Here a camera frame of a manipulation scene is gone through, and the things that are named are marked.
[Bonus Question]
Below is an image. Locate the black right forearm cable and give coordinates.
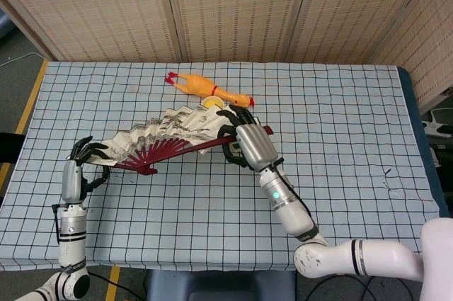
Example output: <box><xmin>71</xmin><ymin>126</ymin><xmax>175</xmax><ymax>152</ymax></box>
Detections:
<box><xmin>274</xmin><ymin>158</ymin><xmax>318</xmax><ymax>237</ymax></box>

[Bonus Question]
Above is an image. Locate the yellow rubber chicken toy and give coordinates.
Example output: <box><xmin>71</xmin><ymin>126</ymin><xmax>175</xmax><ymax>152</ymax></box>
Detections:
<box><xmin>165</xmin><ymin>72</ymin><xmax>256</xmax><ymax>108</ymax></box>

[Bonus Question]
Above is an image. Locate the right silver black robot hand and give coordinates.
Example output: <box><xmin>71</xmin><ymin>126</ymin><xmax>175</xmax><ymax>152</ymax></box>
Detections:
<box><xmin>216</xmin><ymin>105</ymin><xmax>284</xmax><ymax>173</ymax></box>

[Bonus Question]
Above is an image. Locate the blue table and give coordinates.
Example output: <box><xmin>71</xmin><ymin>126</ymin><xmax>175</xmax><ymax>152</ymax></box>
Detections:
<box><xmin>396</xmin><ymin>65</ymin><xmax>452</xmax><ymax>220</ymax></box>

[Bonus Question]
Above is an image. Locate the black object beside table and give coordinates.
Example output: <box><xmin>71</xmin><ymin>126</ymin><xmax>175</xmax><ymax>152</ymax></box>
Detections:
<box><xmin>0</xmin><ymin>132</ymin><xmax>24</xmax><ymax>165</ymax></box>

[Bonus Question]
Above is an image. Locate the white device on floor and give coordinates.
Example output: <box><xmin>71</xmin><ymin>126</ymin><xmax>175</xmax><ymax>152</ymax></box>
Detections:
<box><xmin>420</xmin><ymin>106</ymin><xmax>453</xmax><ymax>136</ymax></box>

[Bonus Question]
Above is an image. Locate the black left forearm cable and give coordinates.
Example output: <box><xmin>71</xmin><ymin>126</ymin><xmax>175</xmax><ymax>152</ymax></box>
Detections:
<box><xmin>51</xmin><ymin>203</ymin><xmax>62</xmax><ymax>245</ymax></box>

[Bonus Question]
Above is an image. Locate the grey checked tablecloth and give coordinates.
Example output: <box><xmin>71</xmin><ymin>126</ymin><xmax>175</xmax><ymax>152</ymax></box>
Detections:
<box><xmin>0</xmin><ymin>61</ymin><xmax>442</xmax><ymax>272</ymax></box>

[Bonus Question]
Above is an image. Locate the paper folding fan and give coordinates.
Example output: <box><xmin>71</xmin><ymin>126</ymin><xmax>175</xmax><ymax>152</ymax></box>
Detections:
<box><xmin>65</xmin><ymin>104</ymin><xmax>275</xmax><ymax>177</ymax></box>

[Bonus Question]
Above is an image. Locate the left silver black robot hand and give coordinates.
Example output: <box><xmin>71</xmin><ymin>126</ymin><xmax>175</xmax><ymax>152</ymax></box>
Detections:
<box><xmin>61</xmin><ymin>136</ymin><xmax>110</xmax><ymax>206</ymax></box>

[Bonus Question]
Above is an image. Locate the white paper cup, yellow content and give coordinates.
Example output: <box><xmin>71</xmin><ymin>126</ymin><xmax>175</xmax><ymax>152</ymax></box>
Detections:
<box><xmin>201</xmin><ymin>96</ymin><xmax>224</xmax><ymax>109</ymax></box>

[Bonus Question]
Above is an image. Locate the white floor cable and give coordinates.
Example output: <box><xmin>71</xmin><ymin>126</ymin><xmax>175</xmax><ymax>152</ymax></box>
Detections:
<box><xmin>0</xmin><ymin>51</ymin><xmax>44</xmax><ymax>67</ymax></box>

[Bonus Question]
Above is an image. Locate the woven folding screen panel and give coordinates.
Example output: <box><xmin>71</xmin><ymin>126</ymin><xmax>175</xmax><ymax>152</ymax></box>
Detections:
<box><xmin>0</xmin><ymin>0</ymin><xmax>182</xmax><ymax>63</ymax></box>
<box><xmin>286</xmin><ymin>0</ymin><xmax>442</xmax><ymax>65</ymax></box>
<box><xmin>163</xmin><ymin>0</ymin><xmax>314</xmax><ymax>64</ymax></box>
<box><xmin>371</xmin><ymin>0</ymin><xmax>453</xmax><ymax>114</ymax></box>

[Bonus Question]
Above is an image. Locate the black forearm cable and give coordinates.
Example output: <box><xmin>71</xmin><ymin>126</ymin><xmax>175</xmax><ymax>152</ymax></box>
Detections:
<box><xmin>51</xmin><ymin>203</ymin><xmax>62</xmax><ymax>245</ymax></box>
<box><xmin>274</xmin><ymin>158</ymin><xmax>318</xmax><ymax>237</ymax></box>

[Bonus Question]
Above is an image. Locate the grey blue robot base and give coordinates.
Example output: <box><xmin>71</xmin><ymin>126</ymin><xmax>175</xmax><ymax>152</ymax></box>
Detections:
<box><xmin>146</xmin><ymin>270</ymin><xmax>297</xmax><ymax>301</ymax></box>

